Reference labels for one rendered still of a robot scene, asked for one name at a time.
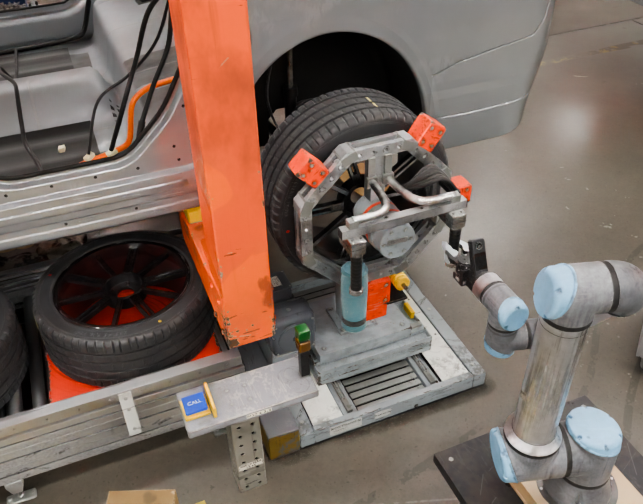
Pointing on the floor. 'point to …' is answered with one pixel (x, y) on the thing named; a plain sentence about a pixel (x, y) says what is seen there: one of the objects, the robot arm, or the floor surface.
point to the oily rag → (57, 247)
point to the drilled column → (247, 454)
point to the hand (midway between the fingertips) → (450, 241)
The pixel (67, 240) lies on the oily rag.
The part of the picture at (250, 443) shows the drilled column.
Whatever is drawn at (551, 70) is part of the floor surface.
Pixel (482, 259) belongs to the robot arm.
